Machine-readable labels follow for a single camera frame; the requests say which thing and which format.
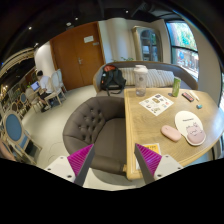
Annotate pink computer mouse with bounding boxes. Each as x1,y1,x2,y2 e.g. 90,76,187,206
161,125,181,142

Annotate yellow card on table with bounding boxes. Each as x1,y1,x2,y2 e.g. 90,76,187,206
137,144,162,174

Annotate black red backpack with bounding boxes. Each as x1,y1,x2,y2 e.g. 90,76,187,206
100,65,126,96

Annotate white printed leaflet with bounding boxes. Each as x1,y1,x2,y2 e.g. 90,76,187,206
140,94,173,116

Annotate black red remote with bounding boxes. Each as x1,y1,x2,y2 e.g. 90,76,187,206
182,92,194,102

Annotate wooden double door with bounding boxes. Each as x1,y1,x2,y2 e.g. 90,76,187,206
50,22,105,90

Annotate open laptop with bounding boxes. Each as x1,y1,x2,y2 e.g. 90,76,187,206
31,81,40,91

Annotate green can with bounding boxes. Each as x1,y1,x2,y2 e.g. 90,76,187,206
172,77,181,97

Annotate grey sofa bench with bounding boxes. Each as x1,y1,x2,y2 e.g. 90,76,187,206
92,60,199,98

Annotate seated person white shirt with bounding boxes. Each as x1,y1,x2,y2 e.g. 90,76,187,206
37,70,53,112

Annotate white cat mouse pad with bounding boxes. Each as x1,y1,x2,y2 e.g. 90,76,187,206
175,111,206,146

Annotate striped cushion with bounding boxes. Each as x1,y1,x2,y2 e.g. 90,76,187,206
121,67,174,88

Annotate grey tufted armchair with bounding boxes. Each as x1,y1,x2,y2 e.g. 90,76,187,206
63,96,127,175

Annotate white chair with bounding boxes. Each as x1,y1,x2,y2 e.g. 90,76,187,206
44,72,66,105

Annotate black framed window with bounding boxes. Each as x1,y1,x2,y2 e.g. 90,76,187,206
166,22,199,79

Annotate white pen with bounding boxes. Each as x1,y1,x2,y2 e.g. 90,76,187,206
190,90,200,101

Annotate arched wall mirror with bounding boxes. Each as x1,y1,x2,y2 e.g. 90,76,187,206
132,26,163,62

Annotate blue upholstered chair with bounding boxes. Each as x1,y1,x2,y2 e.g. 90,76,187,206
3,111,42,165

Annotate clear shaker bottle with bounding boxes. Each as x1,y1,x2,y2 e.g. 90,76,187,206
134,65,148,97

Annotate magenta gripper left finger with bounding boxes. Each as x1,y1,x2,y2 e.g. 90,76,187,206
67,144,95,186

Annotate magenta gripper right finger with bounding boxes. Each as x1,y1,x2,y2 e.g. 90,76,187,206
134,144,162,184

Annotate small teal object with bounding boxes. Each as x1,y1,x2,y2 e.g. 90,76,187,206
196,104,203,109

